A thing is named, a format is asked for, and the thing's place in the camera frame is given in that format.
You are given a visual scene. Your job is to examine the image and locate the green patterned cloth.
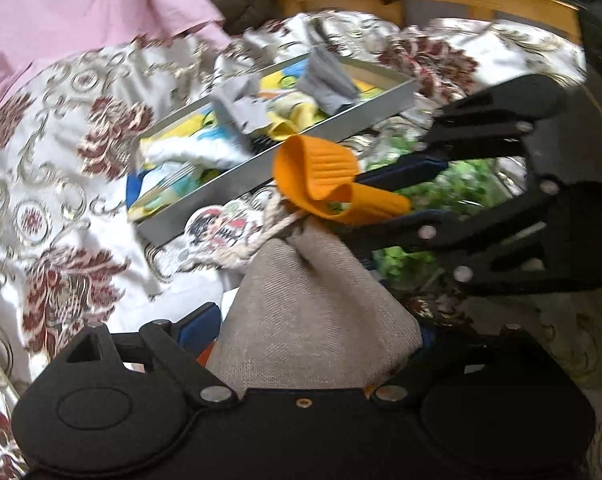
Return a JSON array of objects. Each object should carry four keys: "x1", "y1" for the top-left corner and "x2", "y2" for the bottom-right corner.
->
[{"x1": 360, "y1": 130, "x2": 528, "y2": 287}]

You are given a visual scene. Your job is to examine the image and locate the grey sock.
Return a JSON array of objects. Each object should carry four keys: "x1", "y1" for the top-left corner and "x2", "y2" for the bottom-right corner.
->
[
  {"x1": 210, "y1": 80, "x2": 273, "y2": 137},
  {"x1": 298, "y1": 45, "x2": 363, "y2": 117}
]

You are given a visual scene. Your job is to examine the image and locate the white quilted baby cloth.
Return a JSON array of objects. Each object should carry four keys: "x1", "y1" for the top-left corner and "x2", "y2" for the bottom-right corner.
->
[{"x1": 140, "y1": 130, "x2": 253, "y2": 172}]

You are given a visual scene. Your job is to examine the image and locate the white cartoon print pouch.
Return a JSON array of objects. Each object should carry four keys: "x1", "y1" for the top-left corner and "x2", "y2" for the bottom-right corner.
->
[{"x1": 181, "y1": 199, "x2": 273, "y2": 272}]

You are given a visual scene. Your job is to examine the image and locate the pink cloth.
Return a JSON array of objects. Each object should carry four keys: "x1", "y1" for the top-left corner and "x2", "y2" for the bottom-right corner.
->
[{"x1": 0, "y1": 0, "x2": 232, "y2": 122}]

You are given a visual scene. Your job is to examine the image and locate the orange wooden bed frame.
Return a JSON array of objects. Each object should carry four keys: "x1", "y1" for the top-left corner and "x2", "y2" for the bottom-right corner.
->
[{"x1": 278, "y1": 0, "x2": 582, "y2": 45}]

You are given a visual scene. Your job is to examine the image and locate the beige drawstring bag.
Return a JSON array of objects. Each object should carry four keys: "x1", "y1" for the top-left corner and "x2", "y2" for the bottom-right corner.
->
[{"x1": 206, "y1": 195, "x2": 425, "y2": 394}]

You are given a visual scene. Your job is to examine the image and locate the grey tray with cartoon print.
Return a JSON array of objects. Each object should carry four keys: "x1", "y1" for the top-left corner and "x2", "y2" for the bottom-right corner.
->
[{"x1": 126, "y1": 52, "x2": 418, "y2": 249}]

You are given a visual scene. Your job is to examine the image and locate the orange silicone mitt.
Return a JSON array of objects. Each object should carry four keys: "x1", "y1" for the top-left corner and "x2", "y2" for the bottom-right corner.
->
[{"x1": 273, "y1": 134, "x2": 412, "y2": 227}]

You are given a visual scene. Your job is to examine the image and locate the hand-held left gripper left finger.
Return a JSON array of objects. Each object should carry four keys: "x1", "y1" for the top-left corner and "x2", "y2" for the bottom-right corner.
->
[{"x1": 63, "y1": 302, "x2": 240, "y2": 408}]

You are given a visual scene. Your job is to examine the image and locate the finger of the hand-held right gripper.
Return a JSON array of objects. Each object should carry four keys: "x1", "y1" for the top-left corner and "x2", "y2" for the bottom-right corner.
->
[
  {"x1": 331, "y1": 180, "x2": 563, "y2": 297},
  {"x1": 353, "y1": 74, "x2": 568, "y2": 193}
]

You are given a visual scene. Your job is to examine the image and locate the floral satin bedspread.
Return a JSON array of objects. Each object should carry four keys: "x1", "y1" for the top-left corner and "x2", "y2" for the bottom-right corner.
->
[{"x1": 0, "y1": 10, "x2": 602, "y2": 480}]

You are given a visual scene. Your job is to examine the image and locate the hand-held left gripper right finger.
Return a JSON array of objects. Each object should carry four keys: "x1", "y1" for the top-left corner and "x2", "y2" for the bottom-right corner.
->
[{"x1": 371, "y1": 324, "x2": 538, "y2": 407}]

